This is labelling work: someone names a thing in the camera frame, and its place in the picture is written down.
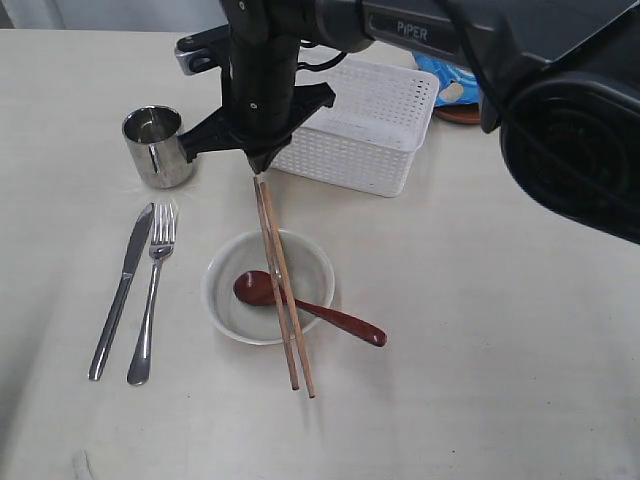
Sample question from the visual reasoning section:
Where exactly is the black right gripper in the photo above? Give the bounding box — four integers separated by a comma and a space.
179, 34, 335, 175

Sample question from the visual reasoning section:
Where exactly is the wooden chopstick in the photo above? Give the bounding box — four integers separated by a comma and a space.
253, 176, 299, 390
256, 180, 316, 398

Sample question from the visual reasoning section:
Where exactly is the white perforated plastic basket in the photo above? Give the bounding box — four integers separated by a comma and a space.
271, 58, 439, 198

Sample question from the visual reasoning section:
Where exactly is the shiny steel cup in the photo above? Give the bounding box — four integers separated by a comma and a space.
122, 105, 195, 189

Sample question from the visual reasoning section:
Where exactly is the white ceramic bowl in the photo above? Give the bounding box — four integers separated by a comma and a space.
201, 229, 336, 346

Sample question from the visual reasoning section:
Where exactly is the dark wooden spoon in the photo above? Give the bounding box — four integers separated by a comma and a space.
233, 270, 387, 347

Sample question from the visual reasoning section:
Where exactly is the silver fork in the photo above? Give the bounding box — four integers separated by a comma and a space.
126, 202, 177, 386

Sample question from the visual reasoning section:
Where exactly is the brown round plate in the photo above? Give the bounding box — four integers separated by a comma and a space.
434, 104, 480, 125

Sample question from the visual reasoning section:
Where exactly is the blue chips bag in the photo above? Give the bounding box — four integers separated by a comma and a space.
413, 52, 479, 107

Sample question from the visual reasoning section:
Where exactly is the silver table knife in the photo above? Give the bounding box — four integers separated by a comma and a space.
88, 203, 155, 381

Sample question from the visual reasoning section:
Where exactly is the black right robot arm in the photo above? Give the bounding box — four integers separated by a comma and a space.
176, 1, 639, 242

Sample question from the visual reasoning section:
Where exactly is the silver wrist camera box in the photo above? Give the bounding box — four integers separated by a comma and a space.
174, 25, 230, 76

